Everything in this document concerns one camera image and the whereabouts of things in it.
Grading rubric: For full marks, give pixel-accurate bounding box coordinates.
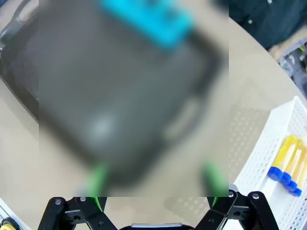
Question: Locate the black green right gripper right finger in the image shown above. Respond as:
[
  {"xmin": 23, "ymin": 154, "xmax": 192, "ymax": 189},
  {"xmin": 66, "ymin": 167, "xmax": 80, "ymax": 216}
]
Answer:
[{"xmin": 191, "ymin": 164, "xmax": 280, "ymax": 230}]

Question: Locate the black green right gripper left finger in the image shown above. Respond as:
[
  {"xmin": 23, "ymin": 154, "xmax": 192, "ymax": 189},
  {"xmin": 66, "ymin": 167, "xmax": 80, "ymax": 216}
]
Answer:
[{"xmin": 38, "ymin": 164, "xmax": 118, "ymax": 230}]

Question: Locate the yellow black tool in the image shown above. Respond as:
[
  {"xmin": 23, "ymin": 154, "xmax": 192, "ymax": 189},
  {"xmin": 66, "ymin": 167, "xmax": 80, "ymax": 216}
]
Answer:
[{"xmin": 0, "ymin": 216, "xmax": 18, "ymax": 230}]

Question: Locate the white perforated plastic basket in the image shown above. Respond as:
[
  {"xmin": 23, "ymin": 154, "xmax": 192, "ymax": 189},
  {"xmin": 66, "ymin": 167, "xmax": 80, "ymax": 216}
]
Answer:
[{"xmin": 234, "ymin": 95, "xmax": 307, "ymax": 230}]

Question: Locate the dark brown serving tray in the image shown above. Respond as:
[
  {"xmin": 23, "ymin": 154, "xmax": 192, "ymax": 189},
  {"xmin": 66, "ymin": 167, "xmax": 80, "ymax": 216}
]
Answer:
[{"xmin": 0, "ymin": 0, "xmax": 228, "ymax": 194}]

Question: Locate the grey black bag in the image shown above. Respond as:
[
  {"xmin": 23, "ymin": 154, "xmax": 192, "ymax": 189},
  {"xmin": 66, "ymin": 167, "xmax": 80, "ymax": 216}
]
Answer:
[{"xmin": 278, "ymin": 37, "xmax": 307, "ymax": 99}]

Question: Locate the person in dark shirt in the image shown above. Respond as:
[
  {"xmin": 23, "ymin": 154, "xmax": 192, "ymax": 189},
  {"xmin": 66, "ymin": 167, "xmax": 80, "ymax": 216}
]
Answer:
[{"xmin": 215, "ymin": 0, "xmax": 307, "ymax": 51}]

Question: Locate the blue test tube rack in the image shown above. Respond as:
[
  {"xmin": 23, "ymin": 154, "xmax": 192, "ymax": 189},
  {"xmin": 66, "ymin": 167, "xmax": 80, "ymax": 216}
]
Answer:
[{"xmin": 98, "ymin": 0, "xmax": 195, "ymax": 52}]

